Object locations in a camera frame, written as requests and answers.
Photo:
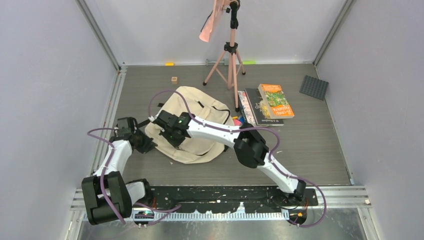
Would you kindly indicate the dark grey studded plate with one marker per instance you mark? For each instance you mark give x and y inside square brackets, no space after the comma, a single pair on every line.
[314,87]

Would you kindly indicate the green tape piece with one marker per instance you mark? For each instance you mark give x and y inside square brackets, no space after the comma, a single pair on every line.
[249,62]

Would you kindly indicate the beige canvas backpack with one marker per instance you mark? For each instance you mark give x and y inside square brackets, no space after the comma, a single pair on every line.
[192,150]

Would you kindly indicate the white patterned book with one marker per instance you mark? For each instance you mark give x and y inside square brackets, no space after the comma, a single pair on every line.
[245,108]

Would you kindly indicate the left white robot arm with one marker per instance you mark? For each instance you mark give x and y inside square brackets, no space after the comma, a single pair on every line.
[107,197]

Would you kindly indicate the small wooden cube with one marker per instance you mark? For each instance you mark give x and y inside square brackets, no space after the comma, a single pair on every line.
[174,80]

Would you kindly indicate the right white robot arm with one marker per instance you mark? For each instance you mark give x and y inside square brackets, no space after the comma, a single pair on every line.
[249,146]

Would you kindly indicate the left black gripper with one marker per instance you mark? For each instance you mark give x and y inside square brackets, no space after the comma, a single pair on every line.
[148,145]

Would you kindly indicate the pink eraser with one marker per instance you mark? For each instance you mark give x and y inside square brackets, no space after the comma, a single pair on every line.
[237,122]

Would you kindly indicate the orange green paperback book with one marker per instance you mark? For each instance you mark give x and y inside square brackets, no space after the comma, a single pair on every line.
[275,101]

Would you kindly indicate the pink phone on tripod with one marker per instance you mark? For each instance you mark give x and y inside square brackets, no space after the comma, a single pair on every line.
[212,20]

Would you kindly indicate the pink tripod stand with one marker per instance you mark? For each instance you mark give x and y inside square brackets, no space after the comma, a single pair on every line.
[235,63]

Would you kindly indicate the black hardcover book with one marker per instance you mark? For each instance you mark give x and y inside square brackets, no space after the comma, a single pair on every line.
[259,110]

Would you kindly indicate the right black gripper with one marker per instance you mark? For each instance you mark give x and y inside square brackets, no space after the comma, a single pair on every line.
[175,143]

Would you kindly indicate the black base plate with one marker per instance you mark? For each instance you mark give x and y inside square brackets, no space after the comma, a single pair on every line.
[227,199]

